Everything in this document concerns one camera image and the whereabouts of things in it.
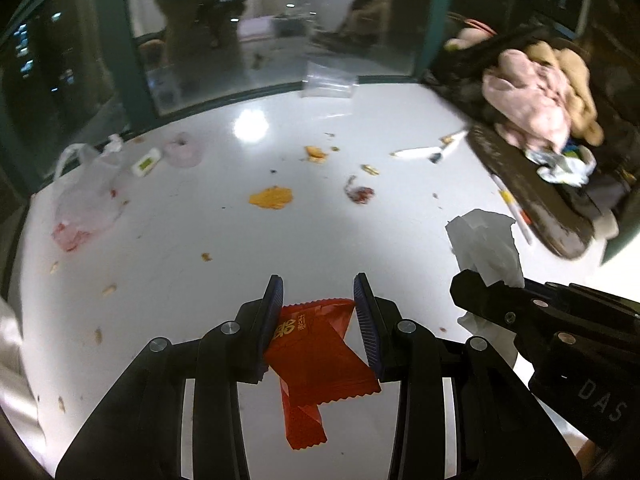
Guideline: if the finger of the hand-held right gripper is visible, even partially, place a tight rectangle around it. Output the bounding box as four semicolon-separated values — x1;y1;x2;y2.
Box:
522;281;640;313
449;269;640;368

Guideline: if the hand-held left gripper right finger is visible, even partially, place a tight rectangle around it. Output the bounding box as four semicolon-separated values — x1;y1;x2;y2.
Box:
352;272;583;480

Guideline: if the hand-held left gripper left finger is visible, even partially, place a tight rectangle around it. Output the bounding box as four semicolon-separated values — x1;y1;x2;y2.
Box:
55;274;285;480

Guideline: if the white tissue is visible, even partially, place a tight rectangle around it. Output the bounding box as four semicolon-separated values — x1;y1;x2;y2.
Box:
444;209;525;361

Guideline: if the white marker orange label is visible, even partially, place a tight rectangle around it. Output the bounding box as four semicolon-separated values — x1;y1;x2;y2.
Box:
491;174;534;246

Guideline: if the large orange peel piece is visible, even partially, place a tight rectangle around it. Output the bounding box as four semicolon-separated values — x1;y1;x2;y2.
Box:
248;186;294;210

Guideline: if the dark brown fuzzy mat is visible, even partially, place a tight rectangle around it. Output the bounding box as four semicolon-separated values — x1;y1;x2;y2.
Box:
467;122;598;261

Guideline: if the dark red candy wrapper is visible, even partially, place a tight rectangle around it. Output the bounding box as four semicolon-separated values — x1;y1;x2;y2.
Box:
343;176;375;206

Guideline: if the white blue printed bag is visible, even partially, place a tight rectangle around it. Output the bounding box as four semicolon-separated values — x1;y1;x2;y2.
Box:
525;145;598;188

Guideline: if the white pen dark cap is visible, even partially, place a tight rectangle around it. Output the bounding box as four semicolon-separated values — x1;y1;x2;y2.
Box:
430;130;468;163

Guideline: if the pink paper roll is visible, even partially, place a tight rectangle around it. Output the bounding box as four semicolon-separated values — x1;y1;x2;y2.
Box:
164;131;206;167

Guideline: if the small white green box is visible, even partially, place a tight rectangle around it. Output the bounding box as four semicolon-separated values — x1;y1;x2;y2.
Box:
131;149;162;177

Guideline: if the pink cloth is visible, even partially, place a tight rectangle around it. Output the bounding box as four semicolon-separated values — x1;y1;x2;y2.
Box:
481;49;573;153

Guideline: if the tan plush toy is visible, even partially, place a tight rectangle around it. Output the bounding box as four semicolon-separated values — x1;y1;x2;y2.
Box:
522;42;606;146

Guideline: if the clear plastic bag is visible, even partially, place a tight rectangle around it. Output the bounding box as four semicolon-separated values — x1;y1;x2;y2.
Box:
52;134;131;253

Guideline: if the clear plastic box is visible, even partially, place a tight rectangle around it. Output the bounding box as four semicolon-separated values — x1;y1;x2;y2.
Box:
300;60;358;100

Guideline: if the pink plush toy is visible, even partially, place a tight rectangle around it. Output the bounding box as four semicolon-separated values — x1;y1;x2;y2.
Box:
445;20;498;51

